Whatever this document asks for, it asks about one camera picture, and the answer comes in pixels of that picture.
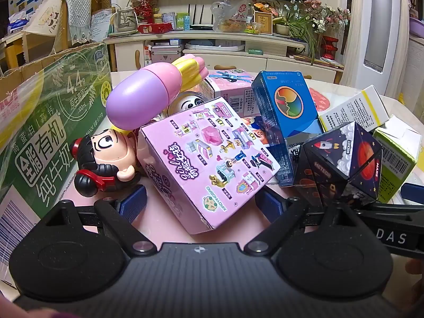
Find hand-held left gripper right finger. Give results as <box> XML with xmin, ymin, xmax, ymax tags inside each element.
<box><xmin>243</xmin><ymin>187</ymin><xmax>360</xmax><ymax>255</ymax></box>

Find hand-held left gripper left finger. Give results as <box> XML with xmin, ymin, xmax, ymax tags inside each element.
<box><xmin>42</xmin><ymin>185</ymin><xmax>158</xmax><ymax>256</ymax></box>

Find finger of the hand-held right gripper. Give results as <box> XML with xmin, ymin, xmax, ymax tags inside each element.
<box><xmin>355</xmin><ymin>183</ymin><xmax>424</xmax><ymax>228</ymax></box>

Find green and white box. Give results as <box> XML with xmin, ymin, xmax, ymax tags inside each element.
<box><xmin>373</xmin><ymin>114</ymin><xmax>418</xmax><ymax>204</ymax></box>

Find cartoon doll head toy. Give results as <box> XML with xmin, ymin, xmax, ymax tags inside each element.
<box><xmin>73</xmin><ymin>127</ymin><xmax>141</xmax><ymax>201</ymax></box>

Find large pink toy box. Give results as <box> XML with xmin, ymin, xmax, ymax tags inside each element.
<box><xmin>137</xmin><ymin>97</ymin><xmax>281</xmax><ymax>236</ymax></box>

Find space print folding cube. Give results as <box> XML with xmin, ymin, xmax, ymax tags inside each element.
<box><xmin>293</xmin><ymin>121</ymin><xmax>385</xmax><ymax>207</ymax></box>

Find blue box with rainbow face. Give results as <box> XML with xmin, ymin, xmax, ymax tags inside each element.
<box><xmin>251</xmin><ymin>70</ymin><xmax>325</xmax><ymax>187</ymax></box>

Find white box with yellow stripe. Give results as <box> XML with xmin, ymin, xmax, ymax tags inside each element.
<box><xmin>318</xmin><ymin>85</ymin><xmax>391</xmax><ymax>132</ymax></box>

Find pink purple yellow capsule toy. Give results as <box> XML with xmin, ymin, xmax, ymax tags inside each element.
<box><xmin>105</xmin><ymin>54</ymin><xmax>209</xmax><ymax>130</ymax></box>

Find white panda ball toy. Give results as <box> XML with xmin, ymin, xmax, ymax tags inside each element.
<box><xmin>167</xmin><ymin>93</ymin><xmax>207</xmax><ymax>116</ymax></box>

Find green cardboard box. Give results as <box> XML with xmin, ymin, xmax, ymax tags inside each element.
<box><xmin>0</xmin><ymin>41</ymin><xmax>113</xmax><ymax>292</ymax></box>

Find pink dragonfly brick box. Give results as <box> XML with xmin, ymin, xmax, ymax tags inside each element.
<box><xmin>199</xmin><ymin>68</ymin><xmax>262</xmax><ymax>118</ymax></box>

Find pink storage case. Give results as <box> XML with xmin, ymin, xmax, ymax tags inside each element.
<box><xmin>151</xmin><ymin>45</ymin><xmax>183</xmax><ymax>65</ymax></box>

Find red vase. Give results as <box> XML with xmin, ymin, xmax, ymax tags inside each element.
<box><xmin>321</xmin><ymin>35</ymin><xmax>340</xmax><ymax>61</ymax></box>

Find white round tray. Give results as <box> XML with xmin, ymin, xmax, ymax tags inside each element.
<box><xmin>184</xmin><ymin>40</ymin><xmax>246</xmax><ymax>54</ymax></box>

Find purple basin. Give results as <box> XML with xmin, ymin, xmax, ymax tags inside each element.
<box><xmin>409</xmin><ymin>16</ymin><xmax>424</xmax><ymax>34</ymax></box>

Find white standing air conditioner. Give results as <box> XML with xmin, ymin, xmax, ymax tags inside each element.
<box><xmin>341</xmin><ymin>0</ymin><xmax>411</xmax><ymax>95</ymax></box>

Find red gift box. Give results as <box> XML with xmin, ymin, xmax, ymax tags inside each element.
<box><xmin>137</xmin><ymin>23</ymin><xmax>173</xmax><ymax>34</ymax></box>

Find green potted plant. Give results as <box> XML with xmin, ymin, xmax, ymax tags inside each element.
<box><xmin>273</xmin><ymin>13</ymin><xmax>319</xmax><ymax>63</ymax></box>

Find cream television cabinet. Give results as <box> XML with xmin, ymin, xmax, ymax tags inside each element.
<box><xmin>103</xmin><ymin>26</ymin><xmax>345</xmax><ymax>83</ymax></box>

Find framed certificate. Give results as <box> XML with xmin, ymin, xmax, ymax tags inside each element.
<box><xmin>257</xmin><ymin>11</ymin><xmax>274</xmax><ymax>35</ymax></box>

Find white paper sheet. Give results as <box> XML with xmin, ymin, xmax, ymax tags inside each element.
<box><xmin>89</xmin><ymin>10</ymin><xmax>111</xmax><ymax>38</ymax></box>

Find white planter with plant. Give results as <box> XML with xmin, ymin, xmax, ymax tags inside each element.
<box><xmin>114</xmin><ymin>7</ymin><xmax>138</xmax><ymax>34</ymax></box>

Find clear plastic bag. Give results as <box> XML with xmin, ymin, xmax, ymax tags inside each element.
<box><xmin>211</xmin><ymin>0</ymin><xmax>255</xmax><ymax>34</ymax></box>

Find grey lace cloth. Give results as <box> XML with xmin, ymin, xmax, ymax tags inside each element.
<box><xmin>61</xmin><ymin>0</ymin><xmax>91</xmax><ymax>45</ymax></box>

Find red berry branches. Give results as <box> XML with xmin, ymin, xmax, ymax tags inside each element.
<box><xmin>127</xmin><ymin>0</ymin><xmax>160</xmax><ymax>24</ymax></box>

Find pink dried flower bouquet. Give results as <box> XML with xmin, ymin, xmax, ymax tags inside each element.
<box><xmin>288</xmin><ymin>0</ymin><xmax>351</xmax><ymax>34</ymax></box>

